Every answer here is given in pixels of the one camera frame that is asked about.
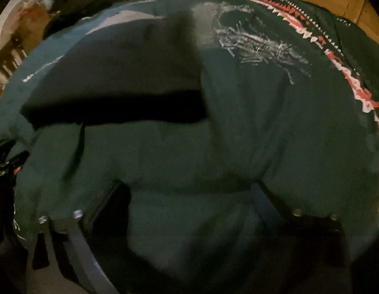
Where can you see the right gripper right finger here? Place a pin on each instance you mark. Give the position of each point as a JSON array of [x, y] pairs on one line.
[[301, 253]]

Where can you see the wooden chair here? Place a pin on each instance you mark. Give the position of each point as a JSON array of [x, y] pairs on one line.
[[11, 56]]

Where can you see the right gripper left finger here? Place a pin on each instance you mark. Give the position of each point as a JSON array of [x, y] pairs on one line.
[[90, 247]]

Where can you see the black jacket grey lining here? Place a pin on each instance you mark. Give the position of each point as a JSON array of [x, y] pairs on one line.
[[141, 70]]

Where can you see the dark green patterned blanket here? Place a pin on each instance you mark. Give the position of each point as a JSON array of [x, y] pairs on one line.
[[292, 94]]

